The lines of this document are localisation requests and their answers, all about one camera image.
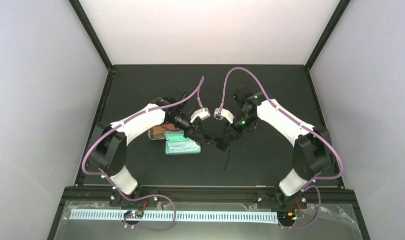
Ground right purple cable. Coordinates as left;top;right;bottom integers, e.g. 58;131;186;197
218;66;345;230

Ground white slotted cable duct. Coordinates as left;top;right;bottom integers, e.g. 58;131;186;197
66;209;278;224

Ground small circuit board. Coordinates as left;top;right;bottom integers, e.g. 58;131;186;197
278;212;297;221
123;210;144;220

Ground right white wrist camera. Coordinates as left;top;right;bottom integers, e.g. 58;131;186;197
213;108;234;123

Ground black sunglasses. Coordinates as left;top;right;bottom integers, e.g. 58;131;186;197
204;134;231;171

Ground left small circuit board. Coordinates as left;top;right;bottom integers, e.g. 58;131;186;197
123;210;144;220

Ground blue-grey glasses case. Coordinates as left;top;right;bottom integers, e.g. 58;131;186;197
164;130;201;155

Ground purple cable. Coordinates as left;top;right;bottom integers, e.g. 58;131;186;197
218;66;345;230
81;76;206;232

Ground brown plaid glasses case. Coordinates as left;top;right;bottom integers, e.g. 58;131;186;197
148;124;179;141

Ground left black frame post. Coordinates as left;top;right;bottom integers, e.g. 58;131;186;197
69;0;113;71

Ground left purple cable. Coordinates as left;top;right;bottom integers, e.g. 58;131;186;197
81;76;206;232

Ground right small circuit board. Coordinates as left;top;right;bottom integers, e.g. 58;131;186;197
278;212;297;221

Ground right black frame post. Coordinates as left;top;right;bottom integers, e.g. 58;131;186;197
304;0;351;72

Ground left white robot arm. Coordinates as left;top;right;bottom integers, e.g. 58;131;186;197
83;94;210;195

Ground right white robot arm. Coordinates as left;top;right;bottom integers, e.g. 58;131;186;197
214;86;338;210

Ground black frame post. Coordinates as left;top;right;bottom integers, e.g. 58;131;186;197
304;0;351;72
69;0;113;71

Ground black front frame rail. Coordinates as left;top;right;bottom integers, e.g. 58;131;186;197
48;185;370;240

